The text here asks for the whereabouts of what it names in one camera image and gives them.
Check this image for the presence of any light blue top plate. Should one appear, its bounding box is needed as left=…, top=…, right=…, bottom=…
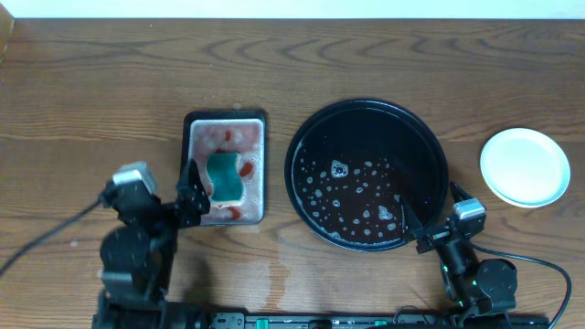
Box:
left=479, top=128, right=571, bottom=208

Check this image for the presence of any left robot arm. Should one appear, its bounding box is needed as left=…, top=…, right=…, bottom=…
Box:
left=92, top=160, right=210, bottom=329

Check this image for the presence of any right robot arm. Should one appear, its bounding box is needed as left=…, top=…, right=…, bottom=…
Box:
left=399, top=182, right=517, bottom=327

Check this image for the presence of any black rectangular sponge tray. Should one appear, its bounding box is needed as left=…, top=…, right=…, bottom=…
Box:
left=181, top=110, right=266, bottom=226

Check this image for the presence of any green yellow sponge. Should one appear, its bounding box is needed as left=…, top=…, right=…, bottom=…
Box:
left=206, top=153, right=243, bottom=204

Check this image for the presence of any black round tray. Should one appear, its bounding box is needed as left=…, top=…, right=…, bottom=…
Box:
left=284, top=100, right=449, bottom=251

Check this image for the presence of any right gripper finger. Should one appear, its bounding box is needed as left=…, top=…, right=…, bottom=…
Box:
left=399, top=196, right=424, bottom=242
left=449, top=181, right=473, bottom=203

